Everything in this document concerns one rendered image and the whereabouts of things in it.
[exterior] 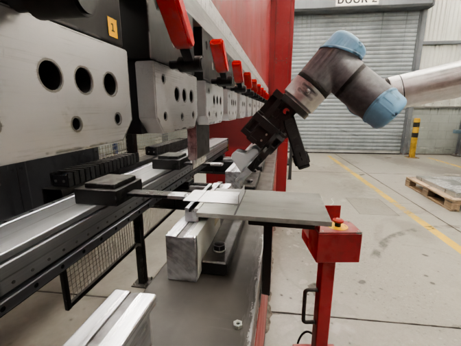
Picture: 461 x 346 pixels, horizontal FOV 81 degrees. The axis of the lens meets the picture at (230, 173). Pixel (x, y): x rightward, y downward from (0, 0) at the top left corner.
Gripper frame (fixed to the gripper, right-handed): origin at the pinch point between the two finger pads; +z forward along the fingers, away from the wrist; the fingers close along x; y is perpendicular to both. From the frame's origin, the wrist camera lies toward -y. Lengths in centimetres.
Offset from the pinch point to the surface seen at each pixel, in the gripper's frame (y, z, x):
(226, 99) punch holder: 15.7, -10.2, -8.7
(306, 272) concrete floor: -92, 60, -131
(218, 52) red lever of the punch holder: 17.7, -17.4, 12.5
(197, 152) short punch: 11.0, 0.2, 6.2
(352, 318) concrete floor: -109, 45, -88
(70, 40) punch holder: 16.6, -11.9, 43.1
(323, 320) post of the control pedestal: -67, 35, -41
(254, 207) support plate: -5.7, 1.4, 5.4
